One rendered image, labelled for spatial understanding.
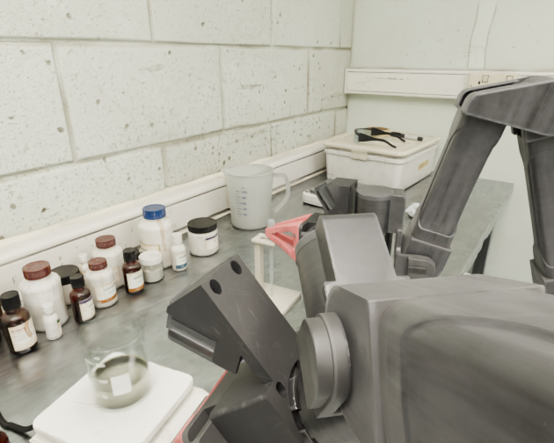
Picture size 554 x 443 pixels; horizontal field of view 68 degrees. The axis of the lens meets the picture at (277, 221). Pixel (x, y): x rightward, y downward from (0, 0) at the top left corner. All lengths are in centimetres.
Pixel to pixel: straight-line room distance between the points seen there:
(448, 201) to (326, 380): 46
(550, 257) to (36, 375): 73
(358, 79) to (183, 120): 89
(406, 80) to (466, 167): 113
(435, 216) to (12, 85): 73
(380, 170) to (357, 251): 116
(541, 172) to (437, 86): 109
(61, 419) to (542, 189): 61
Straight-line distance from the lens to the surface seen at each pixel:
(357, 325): 16
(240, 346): 24
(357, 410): 17
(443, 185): 60
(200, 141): 113
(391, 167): 138
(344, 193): 61
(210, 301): 24
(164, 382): 50
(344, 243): 25
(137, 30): 101
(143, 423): 47
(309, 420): 25
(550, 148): 60
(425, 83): 167
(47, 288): 76
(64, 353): 74
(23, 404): 68
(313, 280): 26
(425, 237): 61
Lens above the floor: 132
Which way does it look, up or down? 22 degrees down
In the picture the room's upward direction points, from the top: straight up
